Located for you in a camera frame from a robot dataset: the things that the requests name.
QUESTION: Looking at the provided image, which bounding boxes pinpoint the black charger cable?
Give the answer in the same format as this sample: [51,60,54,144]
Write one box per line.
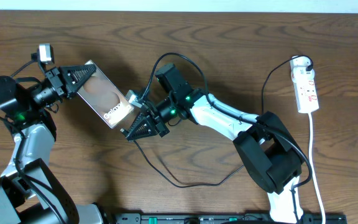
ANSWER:
[119,55,314,189]

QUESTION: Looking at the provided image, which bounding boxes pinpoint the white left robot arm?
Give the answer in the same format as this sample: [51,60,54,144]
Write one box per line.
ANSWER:
[0,64,108,223]

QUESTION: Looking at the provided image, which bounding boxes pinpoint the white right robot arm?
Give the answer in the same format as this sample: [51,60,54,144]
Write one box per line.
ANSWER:
[121,63,310,223]

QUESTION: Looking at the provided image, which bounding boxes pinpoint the white power strip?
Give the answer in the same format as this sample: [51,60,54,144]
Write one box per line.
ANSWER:
[290,55,319,114]

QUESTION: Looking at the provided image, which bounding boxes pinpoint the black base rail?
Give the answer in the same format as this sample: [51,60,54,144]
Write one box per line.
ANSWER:
[113,213,348,224]

